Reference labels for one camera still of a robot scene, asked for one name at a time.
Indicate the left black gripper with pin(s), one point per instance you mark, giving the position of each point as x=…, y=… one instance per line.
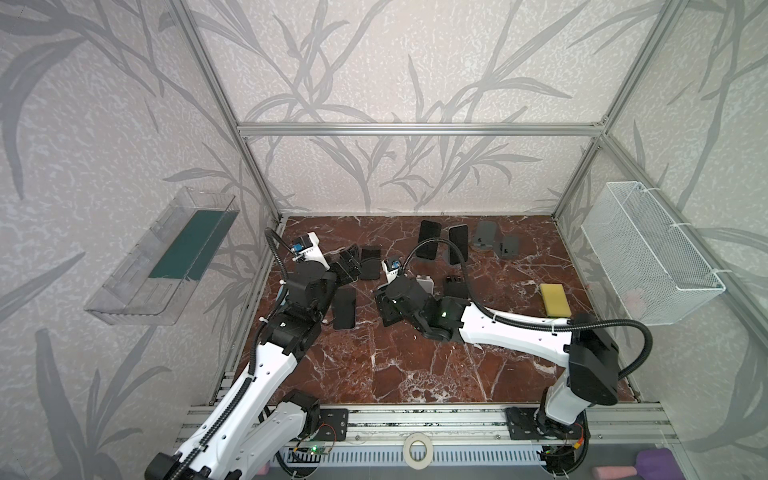
x=344, y=264

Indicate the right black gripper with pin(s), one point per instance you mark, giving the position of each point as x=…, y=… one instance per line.
x=394, y=284

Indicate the black phone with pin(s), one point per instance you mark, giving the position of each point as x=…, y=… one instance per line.
x=370, y=263
x=428, y=230
x=459, y=236

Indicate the black folding phone stand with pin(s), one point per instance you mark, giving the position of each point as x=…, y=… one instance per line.
x=456, y=287

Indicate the wood ring grey stand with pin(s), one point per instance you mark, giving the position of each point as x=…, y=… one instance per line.
x=485, y=235

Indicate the white phone stand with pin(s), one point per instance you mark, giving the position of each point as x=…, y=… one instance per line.
x=426, y=283

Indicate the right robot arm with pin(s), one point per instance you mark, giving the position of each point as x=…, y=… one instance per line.
x=581, y=345

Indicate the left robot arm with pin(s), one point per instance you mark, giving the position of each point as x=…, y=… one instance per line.
x=238, y=438

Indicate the white tape roll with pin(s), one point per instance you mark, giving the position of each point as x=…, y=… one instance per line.
x=418, y=451

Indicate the yellow green sponge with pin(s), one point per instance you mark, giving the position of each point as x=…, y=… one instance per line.
x=555, y=301

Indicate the purple pink scoop right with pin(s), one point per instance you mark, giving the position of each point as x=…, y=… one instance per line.
x=656, y=464

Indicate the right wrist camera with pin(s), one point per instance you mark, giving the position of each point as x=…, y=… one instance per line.
x=391, y=267

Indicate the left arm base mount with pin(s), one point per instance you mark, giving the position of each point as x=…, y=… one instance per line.
x=326, y=424

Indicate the clear plastic wall shelf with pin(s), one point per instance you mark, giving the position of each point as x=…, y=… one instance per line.
x=153, y=284

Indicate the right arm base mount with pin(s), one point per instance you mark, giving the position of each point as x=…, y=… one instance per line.
x=530, y=423

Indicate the white wire wall basket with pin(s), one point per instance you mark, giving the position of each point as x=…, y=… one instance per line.
x=655, y=270

